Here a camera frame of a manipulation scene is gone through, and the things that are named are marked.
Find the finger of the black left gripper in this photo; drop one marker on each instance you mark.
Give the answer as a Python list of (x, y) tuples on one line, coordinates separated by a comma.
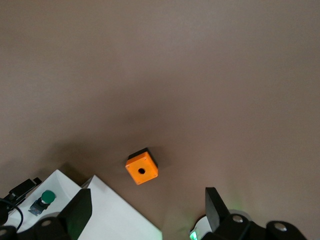
[(20, 190), (35, 181)]

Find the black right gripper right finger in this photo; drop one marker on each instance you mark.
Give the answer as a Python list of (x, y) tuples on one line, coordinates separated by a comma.
[(217, 215)]

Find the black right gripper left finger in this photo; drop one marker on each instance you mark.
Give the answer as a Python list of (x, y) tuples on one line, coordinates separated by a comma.
[(77, 212)]

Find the green push button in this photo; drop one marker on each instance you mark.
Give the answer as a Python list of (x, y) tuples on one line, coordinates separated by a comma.
[(47, 197)]

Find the brown table mat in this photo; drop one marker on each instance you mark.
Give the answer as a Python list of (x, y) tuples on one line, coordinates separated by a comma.
[(160, 75)]

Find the orange button enclosure box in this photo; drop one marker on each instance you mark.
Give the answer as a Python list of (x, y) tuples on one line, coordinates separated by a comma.
[(150, 165)]

